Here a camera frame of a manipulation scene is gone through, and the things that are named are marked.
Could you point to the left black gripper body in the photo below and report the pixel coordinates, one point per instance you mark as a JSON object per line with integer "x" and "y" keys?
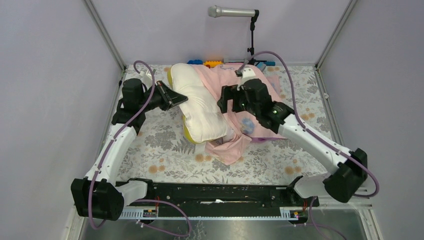
{"x": 160, "y": 98}

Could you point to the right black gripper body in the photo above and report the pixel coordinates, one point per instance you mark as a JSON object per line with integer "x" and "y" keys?
{"x": 240, "y": 103}

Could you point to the white pillow yellow edge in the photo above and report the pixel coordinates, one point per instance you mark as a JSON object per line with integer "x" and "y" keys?
{"x": 202, "y": 118}

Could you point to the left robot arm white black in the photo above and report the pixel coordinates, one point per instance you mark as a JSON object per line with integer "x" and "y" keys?
{"x": 96, "y": 195}

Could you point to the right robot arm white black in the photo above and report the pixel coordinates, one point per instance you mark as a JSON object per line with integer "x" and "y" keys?
{"x": 346, "y": 169}

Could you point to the small light blue block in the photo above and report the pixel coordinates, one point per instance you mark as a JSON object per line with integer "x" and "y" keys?
{"x": 261, "y": 66}

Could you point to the black microphone stand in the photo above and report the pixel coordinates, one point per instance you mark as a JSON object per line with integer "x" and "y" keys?
{"x": 251, "y": 49}

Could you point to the blue toy car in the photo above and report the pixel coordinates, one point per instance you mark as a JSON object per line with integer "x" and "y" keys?
{"x": 195, "y": 62}

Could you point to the floral table mat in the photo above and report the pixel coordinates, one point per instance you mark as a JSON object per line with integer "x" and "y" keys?
{"x": 161, "y": 153}

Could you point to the orange yellow toy wagon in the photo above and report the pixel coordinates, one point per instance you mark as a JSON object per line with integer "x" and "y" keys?
{"x": 212, "y": 63}

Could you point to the silver microphone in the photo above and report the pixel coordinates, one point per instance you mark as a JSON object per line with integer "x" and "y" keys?
{"x": 217, "y": 11}

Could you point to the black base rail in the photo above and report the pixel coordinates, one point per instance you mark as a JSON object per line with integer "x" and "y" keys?
{"x": 222, "y": 202}

